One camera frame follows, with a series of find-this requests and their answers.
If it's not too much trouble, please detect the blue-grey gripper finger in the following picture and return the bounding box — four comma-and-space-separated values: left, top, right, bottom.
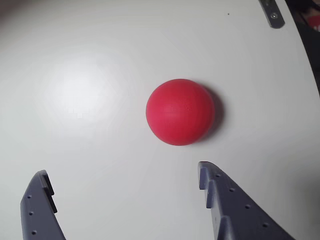
19, 169, 67, 240
197, 161, 297, 240

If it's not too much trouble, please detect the red ball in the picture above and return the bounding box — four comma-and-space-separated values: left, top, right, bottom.
145, 78, 216, 147

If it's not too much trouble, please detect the metal shelf bracket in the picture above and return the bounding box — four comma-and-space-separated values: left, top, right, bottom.
258, 0, 286, 30

